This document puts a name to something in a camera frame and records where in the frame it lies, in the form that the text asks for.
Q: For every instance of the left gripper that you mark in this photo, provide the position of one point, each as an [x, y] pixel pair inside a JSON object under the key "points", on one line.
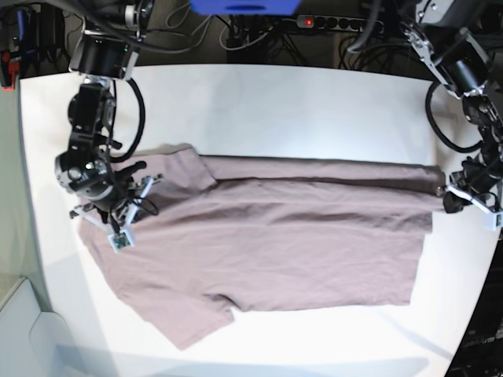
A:
{"points": [[476, 166]]}

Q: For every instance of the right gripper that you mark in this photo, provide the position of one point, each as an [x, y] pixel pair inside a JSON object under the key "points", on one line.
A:
{"points": [[112, 202]]}

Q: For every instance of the pink t-shirt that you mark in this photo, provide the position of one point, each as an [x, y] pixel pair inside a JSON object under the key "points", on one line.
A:
{"points": [[260, 234]]}

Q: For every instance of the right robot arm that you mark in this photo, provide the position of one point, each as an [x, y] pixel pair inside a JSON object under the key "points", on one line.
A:
{"points": [[113, 34]]}

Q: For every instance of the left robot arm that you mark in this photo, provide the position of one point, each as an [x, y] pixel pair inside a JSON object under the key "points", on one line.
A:
{"points": [[443, 35]]}

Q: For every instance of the red black clamp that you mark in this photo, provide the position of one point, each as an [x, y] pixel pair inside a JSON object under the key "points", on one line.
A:
{"points": [[10, 65]]}

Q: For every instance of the black power strip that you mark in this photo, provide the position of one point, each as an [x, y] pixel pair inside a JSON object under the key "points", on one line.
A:
{"points": [[331, 23]]}

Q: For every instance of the blue box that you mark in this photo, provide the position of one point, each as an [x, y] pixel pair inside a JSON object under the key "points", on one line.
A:
{"points": [[244, 7]]}

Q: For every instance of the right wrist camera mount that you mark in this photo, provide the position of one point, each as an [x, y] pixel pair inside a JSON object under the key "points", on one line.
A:
{"points": [[121, 235]]}

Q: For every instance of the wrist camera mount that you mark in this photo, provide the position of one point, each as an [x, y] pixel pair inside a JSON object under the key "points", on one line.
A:
{"points": [[121, 235], [463, 191]]}

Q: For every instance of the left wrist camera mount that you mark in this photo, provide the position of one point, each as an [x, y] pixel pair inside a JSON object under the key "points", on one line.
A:
{"points": [[463, 191]]}

